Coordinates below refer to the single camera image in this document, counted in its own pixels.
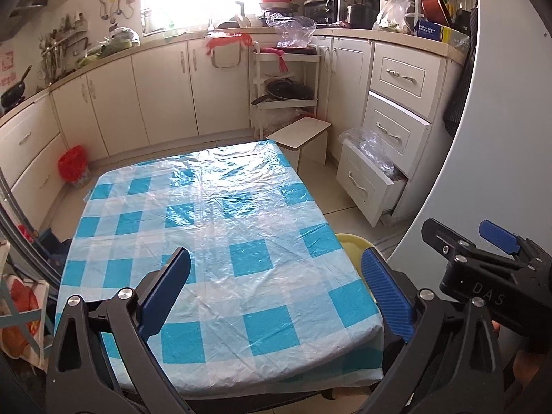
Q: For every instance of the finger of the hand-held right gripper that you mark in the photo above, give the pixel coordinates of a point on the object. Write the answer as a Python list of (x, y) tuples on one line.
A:
[(437, 235), (500, 235)]

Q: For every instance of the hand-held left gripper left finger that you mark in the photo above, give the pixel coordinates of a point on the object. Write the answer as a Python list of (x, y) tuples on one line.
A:
[(166, 289)]

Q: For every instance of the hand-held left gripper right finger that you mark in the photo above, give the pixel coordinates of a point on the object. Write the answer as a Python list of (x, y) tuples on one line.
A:
[(388, 293)]

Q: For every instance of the yellow plastic bin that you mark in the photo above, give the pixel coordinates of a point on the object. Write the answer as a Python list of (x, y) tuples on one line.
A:
[(351, 246)]

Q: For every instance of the person's right hand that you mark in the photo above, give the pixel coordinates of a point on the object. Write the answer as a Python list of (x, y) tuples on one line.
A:
[(528, 366)]

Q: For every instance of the blue white checked tablecloth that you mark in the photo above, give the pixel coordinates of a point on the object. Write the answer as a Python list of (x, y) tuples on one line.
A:
[(224, 224)]

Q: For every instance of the middle-size cream drawer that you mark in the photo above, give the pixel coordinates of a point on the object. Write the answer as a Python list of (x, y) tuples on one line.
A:
[(414, 146)]

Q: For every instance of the open cream drawer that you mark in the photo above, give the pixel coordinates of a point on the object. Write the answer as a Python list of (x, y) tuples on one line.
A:
[(349, 189)]

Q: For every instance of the clear plastic bag in drawer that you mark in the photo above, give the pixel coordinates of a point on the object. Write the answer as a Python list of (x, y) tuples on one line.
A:
[(371, 151)]

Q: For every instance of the white fridge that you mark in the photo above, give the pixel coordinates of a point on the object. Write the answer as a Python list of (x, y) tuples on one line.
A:
[(509, 116)]

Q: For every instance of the dark blue bag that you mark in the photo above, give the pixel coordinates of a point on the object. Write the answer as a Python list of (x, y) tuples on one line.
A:
[(51, 246)]

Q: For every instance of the shallow cream drawer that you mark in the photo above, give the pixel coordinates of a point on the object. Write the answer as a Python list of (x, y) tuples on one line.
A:
[(431, 95)]

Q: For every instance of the red printed bag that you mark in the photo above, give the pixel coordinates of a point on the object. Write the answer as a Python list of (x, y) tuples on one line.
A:
[(19, 297)]

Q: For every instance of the red floor bin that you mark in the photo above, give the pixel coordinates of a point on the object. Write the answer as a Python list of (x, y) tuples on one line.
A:
[(73, 164)]

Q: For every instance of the small white stool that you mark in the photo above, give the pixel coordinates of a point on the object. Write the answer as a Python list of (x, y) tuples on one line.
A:
[(302, 129)]

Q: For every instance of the white rolling cart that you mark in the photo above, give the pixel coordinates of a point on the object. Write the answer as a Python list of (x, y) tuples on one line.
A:
[(297, 104)]

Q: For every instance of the cream base cabinets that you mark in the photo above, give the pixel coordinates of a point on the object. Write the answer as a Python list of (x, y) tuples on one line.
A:
[(164, 95)]

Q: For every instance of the yellow green box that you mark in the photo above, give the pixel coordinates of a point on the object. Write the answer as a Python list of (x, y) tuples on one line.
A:
[(453, 34)]

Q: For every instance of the blue box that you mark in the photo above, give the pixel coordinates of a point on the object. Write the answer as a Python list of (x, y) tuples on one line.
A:
[(427, 29)]

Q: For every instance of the black frying pan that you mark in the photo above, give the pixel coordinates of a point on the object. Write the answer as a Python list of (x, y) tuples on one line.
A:
[(289, 90)]

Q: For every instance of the white plastic shopping bag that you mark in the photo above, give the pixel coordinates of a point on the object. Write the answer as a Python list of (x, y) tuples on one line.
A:
[(392, 13)]

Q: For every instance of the red cloth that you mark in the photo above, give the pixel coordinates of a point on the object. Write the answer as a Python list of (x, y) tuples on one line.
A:
[(282, 62)]

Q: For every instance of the black pot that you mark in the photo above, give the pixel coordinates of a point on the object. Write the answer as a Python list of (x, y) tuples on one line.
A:
[(357, 15)]

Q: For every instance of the white hanging bin red bag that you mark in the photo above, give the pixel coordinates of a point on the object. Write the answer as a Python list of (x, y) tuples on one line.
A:
[(226, 54)]

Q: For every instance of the black wok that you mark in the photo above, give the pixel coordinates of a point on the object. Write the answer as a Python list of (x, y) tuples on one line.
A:
[(13, 95)]

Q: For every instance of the large clear plastic bag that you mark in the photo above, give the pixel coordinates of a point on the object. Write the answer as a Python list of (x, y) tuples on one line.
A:
[(293, 30)]

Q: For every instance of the bag of vegetables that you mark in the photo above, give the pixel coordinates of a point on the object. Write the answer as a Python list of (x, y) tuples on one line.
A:
[(120, 39)]

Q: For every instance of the black toaster oven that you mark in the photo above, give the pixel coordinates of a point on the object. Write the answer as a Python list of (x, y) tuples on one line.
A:
[(321, 6)]

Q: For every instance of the range hood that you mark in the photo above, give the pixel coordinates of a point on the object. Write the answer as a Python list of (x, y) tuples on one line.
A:
[(17, 17)]

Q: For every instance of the grey sliding door frame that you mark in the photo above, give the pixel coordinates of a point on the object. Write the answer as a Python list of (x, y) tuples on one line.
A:
[(13, 211)]

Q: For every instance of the wall utensil rack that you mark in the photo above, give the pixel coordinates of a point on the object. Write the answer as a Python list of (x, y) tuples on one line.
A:
[(56, 51)]

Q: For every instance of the red wall sticker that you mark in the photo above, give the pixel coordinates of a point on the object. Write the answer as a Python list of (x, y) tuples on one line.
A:
[(6, 62)]

